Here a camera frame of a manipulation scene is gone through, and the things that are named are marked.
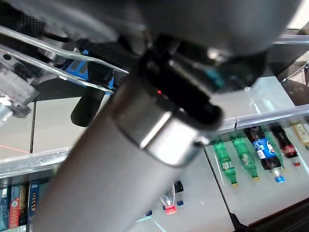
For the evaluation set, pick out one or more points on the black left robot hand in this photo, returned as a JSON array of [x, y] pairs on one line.
[[120, 169]]

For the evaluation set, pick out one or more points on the blue plastic shopping basket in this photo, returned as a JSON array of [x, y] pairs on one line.
[[77, 67]]

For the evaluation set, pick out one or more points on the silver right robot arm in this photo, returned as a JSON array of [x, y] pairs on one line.
[[17, 89]]

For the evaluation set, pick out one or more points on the small water bottle red cap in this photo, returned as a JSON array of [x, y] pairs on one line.
[[170, 200]]

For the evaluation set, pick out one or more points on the red and blue cookie box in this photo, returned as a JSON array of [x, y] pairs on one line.
[[14, 207]]

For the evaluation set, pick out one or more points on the Pepsi bottle blue label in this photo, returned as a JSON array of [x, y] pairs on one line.
[[265, 152]]

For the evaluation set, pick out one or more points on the Coke bottle red label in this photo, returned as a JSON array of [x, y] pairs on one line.
[[286, 147]]

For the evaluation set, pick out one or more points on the small yellow tea bottle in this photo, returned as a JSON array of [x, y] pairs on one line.
[[301, 133]]

